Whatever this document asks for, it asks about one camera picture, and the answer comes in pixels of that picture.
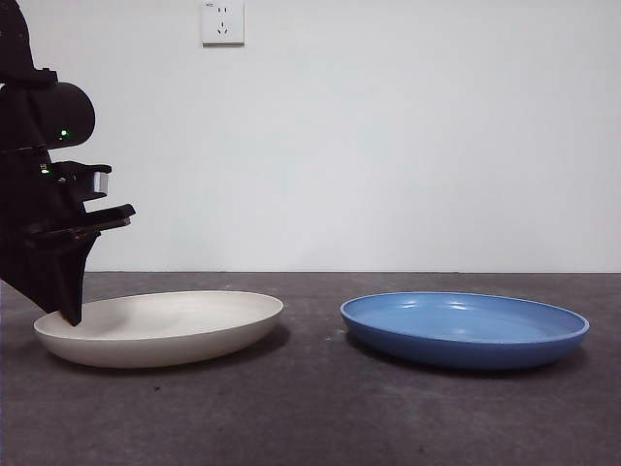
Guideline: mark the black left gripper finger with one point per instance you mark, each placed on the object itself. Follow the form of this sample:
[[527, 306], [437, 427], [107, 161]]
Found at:
[[73, 281], [34, 276]]

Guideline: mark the white round plate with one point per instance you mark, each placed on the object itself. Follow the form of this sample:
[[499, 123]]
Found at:
[[160, 335]]

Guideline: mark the blue round plate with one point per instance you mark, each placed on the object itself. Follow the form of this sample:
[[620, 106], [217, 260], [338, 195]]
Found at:
[[461, 335]]

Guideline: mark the pale grey left camera box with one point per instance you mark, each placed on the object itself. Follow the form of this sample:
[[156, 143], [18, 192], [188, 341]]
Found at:
[[102, 181]]

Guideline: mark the white wall socket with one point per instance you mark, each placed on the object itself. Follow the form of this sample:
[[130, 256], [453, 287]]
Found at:
[[223, 22]]

